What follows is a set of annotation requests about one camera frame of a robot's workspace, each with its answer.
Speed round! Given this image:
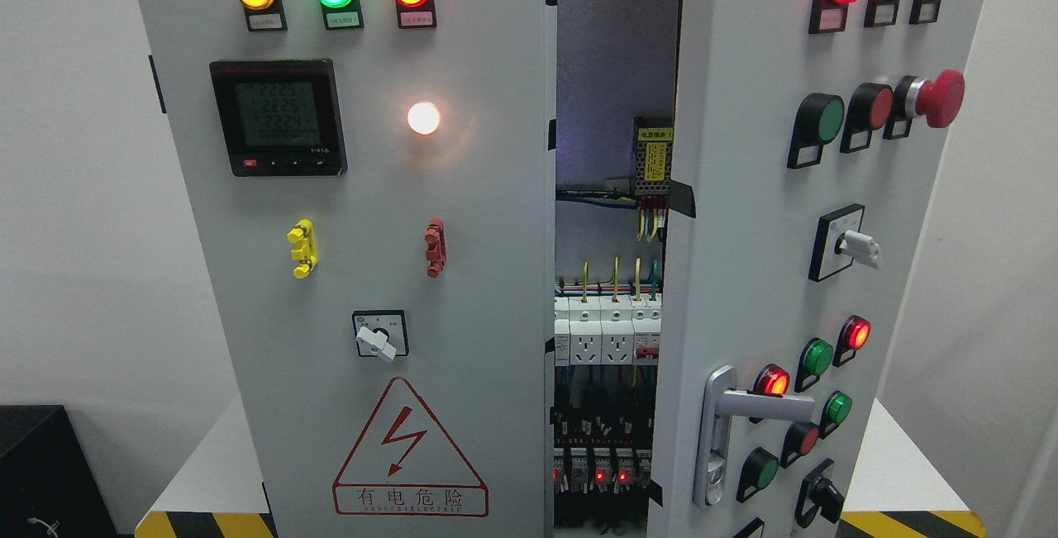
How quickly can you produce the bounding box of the grey cabinet door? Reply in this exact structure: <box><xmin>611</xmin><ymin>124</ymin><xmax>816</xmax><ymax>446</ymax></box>
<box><xmin>647</xmin><ymin>0</ymin><xmax>983</xmax><ymax>537</ymax></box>
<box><xmin>139</xmin><ymin>0</ymin><xmax>557</xmax><ymax>537</ymax></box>

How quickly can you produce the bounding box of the red terminal connector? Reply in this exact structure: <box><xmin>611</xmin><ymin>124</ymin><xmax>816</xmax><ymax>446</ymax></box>
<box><xmin>424</xmin><ymin>218</ymin><xmax>446</xmax><ymax>279</ymax></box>

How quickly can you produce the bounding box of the white socket breaker row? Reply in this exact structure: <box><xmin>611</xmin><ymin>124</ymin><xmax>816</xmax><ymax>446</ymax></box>
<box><xmin>553</xmin><ymin>293</ymin><xmax>662</xmax><ymax>366</ymax></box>

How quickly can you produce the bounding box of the metal mesh power supply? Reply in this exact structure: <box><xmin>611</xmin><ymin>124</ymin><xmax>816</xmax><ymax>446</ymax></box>
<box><xmin>631</xmin><ymin>115</ymin><xmax>675</xmax><ymax>197</ymax></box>

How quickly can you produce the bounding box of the white indicator lamp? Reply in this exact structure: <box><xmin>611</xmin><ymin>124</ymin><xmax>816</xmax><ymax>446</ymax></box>
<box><xmin>407</xmin><ymin>101</ymin><xmax>441</xmax><ymax>136</ymax></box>

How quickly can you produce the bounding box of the yellow terminal connector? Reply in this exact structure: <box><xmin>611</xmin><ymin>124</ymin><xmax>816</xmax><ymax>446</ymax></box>
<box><xmin>286</xmin><ymin>218</ymin><xmax>318</xmax><ymax>279</ymax></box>

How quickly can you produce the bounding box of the relay terminal row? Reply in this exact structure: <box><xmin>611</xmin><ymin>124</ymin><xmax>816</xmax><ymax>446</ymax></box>
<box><xmin>550</xmin><ymin>407</ymin><xmax>653</xmax><ymax>494</ymax></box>

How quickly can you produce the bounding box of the red electric hazard sticker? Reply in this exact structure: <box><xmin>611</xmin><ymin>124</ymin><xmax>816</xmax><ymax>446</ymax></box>
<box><xmin>332</xmin><ymin>377</ymin><xmax>490</xmax><ymax>517</ymax></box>

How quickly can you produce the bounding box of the black digital power meter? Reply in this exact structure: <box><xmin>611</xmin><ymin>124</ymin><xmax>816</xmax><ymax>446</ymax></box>
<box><xmin>209</xmin><ymin>57</ymin><xmax>347</xmax><ymax>177</ymax></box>

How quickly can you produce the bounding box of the red emergency stop button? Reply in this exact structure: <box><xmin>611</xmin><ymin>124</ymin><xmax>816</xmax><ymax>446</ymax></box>
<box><xmin>883</xmin><ymin>69</ymin><xmax>966</xmax><ymax>140</ymax></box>

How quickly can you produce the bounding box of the black box at left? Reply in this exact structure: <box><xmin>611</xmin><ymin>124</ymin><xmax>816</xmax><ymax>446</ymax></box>
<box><xmin>1</xmin><ymin>405</ymin><xmax>117</xmax><ymax>537</ymax></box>

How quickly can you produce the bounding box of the white rotary switch left door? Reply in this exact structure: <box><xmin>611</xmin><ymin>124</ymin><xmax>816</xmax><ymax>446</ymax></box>
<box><xmin>351</xmin><ymin>311</ymin><xmax>409</xmax><ymax>364</ymax></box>

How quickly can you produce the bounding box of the white rotary switch door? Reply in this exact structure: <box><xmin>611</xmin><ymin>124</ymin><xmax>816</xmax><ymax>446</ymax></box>
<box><xmin>808</xmin><ymin>203</ymin><xmax>883</xmax><ymax>282</ymax></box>
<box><xmin>351</xmin><ymin>311</ymin><xmax>409</xmax><ymax>364</ymax></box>

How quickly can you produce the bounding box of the silver door handle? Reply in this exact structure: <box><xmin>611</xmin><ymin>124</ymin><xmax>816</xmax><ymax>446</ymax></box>
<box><xmin>693</xmin><ymin>364</ymin><xmax>815</xmax><ymax>508</ymax></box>

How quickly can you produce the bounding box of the white rotary switch right door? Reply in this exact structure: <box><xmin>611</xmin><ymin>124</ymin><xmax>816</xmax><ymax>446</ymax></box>
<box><xmin>808</xmin><ymin>203</ymin><xmax>883</xmax><ymax>282</ymax></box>

